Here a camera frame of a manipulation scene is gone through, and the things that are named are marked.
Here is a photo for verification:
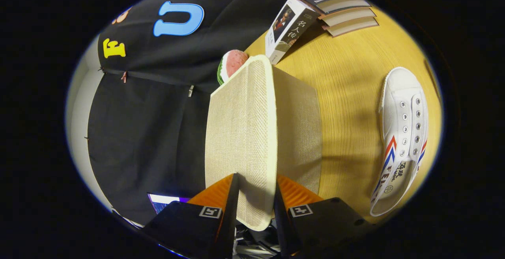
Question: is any watermelon slice toy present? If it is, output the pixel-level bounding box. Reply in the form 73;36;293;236
217;49;250;85

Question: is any lit computer screen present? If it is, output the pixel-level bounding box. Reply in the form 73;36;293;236
148;193;190;214

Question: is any black backdrop cloth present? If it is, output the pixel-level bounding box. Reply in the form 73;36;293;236
88;0;316;226

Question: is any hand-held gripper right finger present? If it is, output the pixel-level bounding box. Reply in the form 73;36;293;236
273;174;374;259

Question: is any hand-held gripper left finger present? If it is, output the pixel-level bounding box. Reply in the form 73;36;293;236
141;173;240;259

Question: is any white striped canvas shoe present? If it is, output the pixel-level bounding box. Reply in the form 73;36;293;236
370;67;429;217

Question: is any beige woven box lid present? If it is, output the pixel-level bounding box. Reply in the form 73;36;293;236
204;54;279;232

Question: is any white portrait cover book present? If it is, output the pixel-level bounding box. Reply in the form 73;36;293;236
265;0;321;65

